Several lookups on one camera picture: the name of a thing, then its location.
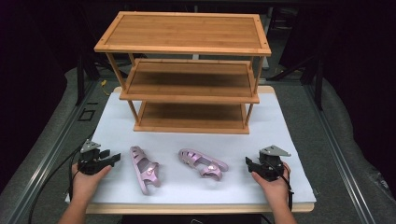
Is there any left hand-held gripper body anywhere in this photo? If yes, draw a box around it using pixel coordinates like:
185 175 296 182
77 139 108 176

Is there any person's left hand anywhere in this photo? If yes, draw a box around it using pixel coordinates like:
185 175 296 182
71 163 113 205

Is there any pink child sandal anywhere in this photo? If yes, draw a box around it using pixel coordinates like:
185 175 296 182
129 146 162 196
177 147 230 182

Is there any grey metal floor rail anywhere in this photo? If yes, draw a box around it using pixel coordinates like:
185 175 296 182
5 81 100 224
303 83 376 224

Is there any three-tier wooden shoe rack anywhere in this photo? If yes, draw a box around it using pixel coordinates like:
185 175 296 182
93 10 273 135

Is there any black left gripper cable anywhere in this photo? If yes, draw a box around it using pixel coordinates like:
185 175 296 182
67 153 79 202

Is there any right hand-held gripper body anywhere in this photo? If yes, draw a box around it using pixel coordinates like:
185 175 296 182
253 145 292 183

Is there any person's right hand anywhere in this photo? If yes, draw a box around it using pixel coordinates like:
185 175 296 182
250 161 292 210

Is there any black metal stand leg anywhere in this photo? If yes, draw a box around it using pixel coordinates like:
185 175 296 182
76 54 87 106
313 59 325 110

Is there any long black floor cable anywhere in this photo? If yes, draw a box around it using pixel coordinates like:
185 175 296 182
27 146 84 224

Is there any white paper sheet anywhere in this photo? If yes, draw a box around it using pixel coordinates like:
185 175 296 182
64 91 318 205

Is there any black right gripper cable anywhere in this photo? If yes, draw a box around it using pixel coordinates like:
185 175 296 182
279 166 295 213

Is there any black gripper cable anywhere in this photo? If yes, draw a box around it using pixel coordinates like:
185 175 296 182
67 153 79 202
279 166 295 213

